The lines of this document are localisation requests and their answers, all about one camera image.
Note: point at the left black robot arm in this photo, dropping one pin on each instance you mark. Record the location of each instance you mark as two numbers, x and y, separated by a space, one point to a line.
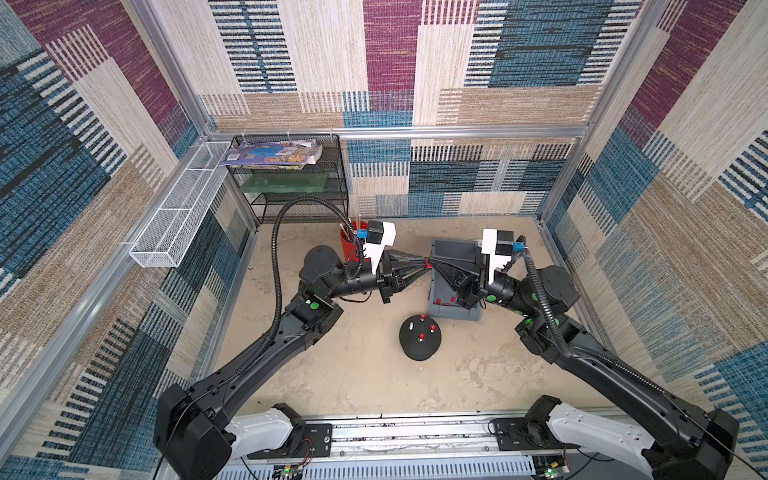
196 431

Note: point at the black wire shelf rack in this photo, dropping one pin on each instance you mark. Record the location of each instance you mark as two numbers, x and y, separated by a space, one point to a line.
267 191

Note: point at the black dome screw fixture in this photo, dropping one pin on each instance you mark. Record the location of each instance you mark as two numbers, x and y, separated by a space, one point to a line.
408 337

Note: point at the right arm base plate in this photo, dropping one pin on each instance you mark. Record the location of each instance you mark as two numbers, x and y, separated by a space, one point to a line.
519 434

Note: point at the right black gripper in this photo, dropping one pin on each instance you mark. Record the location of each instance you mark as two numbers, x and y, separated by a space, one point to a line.
477 281

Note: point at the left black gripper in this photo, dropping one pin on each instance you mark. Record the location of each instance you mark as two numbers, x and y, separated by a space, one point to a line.
388 282

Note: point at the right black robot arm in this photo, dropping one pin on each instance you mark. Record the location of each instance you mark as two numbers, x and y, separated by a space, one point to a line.
673 439

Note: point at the grey plastic parts bin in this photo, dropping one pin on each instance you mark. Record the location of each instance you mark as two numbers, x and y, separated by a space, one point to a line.
443 300

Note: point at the red pen cup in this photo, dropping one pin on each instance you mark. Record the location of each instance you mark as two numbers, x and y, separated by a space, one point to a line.
349 246

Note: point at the colourful book on shelf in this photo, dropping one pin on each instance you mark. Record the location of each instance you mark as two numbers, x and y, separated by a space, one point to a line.
275 155

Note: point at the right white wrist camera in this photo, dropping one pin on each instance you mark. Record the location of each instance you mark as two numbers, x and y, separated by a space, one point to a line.
500 250

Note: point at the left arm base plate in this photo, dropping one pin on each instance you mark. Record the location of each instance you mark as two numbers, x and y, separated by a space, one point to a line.
310 440

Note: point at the white wire mesh basket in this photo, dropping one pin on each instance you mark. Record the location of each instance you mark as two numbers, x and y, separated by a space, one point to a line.
165 240

